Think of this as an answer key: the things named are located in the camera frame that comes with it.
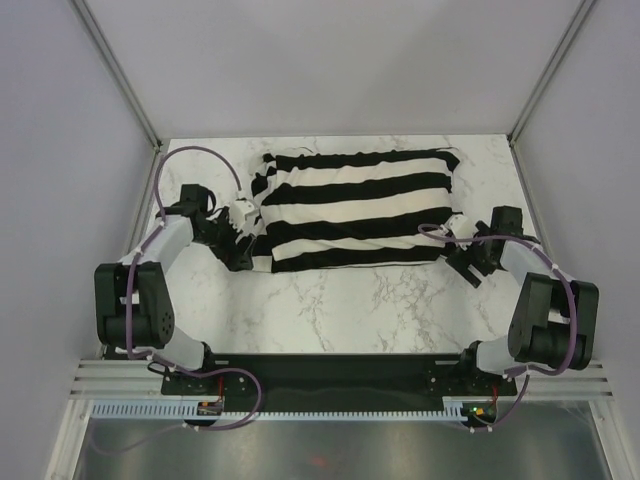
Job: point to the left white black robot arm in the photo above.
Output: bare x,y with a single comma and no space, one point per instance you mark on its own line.
134,312

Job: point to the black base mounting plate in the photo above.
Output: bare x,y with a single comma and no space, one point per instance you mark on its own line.
332,381

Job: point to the aluminium frame post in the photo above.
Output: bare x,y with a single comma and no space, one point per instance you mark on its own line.
98,38
559,54

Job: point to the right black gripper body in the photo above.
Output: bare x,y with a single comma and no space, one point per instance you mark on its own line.
475,256

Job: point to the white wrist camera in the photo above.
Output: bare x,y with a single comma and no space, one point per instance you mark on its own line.
244,215
459,226

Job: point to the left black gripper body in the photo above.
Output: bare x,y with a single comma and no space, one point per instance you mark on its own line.
219,233

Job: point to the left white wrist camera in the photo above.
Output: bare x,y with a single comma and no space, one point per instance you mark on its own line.
244,215

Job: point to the left aluminium frame post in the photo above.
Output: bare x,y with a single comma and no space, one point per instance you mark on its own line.
98,38

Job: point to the white slotted cable duct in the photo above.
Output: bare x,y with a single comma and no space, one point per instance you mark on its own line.
200,410

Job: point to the right aluminium frame post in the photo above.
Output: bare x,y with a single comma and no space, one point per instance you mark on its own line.
559,54

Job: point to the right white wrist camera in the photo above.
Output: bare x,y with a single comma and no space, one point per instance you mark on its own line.
459,226

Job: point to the aluminium extrusion rail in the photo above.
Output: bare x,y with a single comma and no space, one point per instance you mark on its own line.
114,379

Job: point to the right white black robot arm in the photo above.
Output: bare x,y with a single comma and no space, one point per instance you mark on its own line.
552,329

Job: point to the black white striped pillowcase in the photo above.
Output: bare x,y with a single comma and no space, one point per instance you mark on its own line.
327,211

